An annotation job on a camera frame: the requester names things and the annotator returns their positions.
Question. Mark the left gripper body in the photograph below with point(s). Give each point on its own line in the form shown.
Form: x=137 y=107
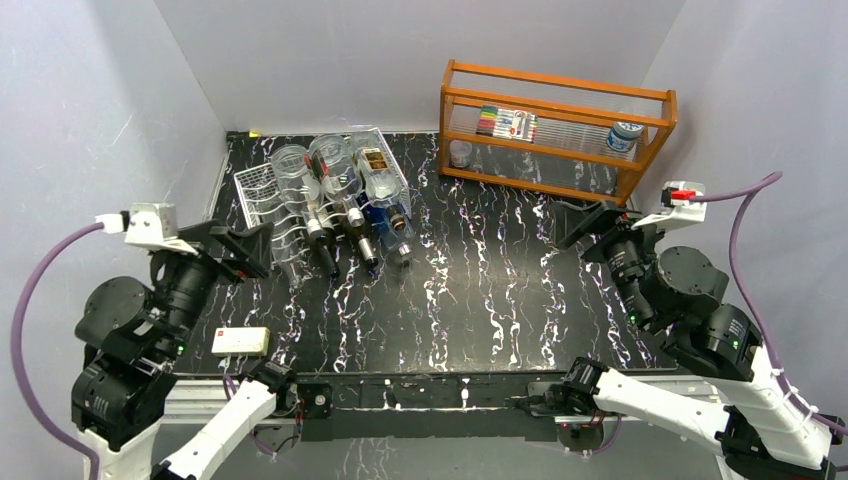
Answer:
x=189 y=279

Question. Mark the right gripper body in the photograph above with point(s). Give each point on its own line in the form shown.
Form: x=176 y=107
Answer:
x=625 y=253

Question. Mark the dark green bottle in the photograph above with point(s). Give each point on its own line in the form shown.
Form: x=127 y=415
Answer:
x=322 y=240

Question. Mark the brown wine bottle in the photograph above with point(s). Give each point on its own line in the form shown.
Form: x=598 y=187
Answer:
x=357 y=230

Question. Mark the round clear glass bottle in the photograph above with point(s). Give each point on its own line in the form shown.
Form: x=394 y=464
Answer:
x=332 y=159

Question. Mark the dark bottle black foil top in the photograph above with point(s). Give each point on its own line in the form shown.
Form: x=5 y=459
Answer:
x=383 y=183

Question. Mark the clear bottle silver cap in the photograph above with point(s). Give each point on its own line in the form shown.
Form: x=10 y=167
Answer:
x=300 y=191

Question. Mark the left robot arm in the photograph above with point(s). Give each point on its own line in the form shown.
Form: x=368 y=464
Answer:
x=133 y=332

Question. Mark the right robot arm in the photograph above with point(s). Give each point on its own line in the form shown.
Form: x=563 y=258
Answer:
x=762 y=431

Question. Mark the orange wooden shelf rack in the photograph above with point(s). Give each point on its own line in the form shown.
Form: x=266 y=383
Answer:
x=569 y=157

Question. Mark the beige remote control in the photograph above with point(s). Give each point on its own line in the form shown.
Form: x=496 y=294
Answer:
x=241 y=341

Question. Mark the blue white lidded jar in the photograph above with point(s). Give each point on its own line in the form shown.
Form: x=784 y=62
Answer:
x=623 y=137

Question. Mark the colour marker pen set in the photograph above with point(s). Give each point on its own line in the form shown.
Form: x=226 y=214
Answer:
x=508 y=124

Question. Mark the small clear plastic cup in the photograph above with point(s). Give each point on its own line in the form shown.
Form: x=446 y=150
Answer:
x=460 y=154

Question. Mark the white wire wine rack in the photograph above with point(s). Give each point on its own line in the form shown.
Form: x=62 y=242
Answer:
x=258 y=192

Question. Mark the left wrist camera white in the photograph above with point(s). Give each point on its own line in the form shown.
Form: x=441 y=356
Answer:
x=154 y=227

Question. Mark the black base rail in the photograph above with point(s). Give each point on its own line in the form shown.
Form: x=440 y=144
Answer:
x=424 y=405

